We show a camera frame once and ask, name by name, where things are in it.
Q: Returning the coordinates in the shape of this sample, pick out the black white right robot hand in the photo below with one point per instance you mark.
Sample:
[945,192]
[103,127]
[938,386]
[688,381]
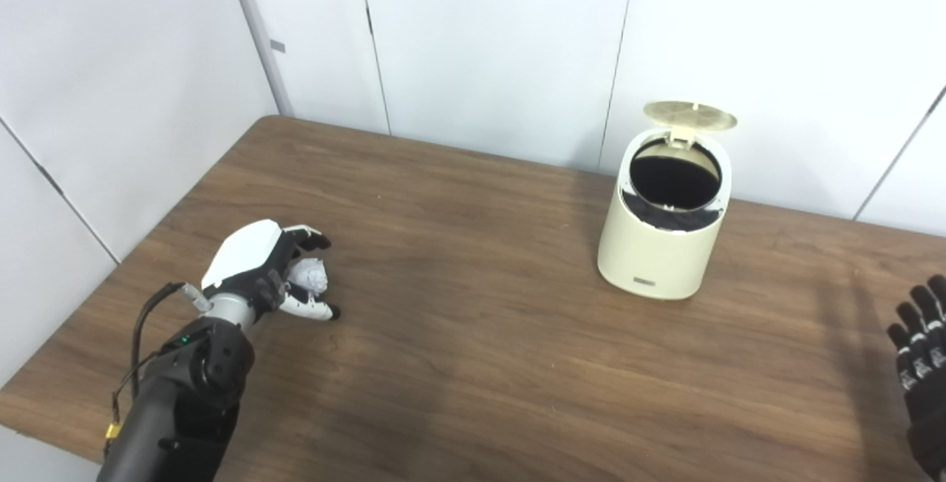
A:
[927,393]

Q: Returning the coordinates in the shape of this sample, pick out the gray wall corner trim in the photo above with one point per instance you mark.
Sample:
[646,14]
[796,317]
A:
[259,35]

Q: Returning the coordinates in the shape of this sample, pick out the cream round bin lid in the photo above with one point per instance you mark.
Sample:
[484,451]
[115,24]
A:
[687,114]

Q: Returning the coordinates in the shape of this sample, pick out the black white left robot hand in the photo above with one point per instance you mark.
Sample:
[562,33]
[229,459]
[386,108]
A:
[244,260]

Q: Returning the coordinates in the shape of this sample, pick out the small gray wall tag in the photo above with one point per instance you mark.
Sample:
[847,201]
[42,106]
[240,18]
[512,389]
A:
[278,46]

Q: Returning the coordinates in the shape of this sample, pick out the cream-colored round bin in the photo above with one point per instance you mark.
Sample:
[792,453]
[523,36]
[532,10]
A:
[658,253]

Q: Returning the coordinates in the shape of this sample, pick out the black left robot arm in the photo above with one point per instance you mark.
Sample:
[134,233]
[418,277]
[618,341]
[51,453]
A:
[177,408]

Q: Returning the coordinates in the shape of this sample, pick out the white paper ball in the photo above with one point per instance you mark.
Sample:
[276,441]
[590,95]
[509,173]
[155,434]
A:
[310,275]

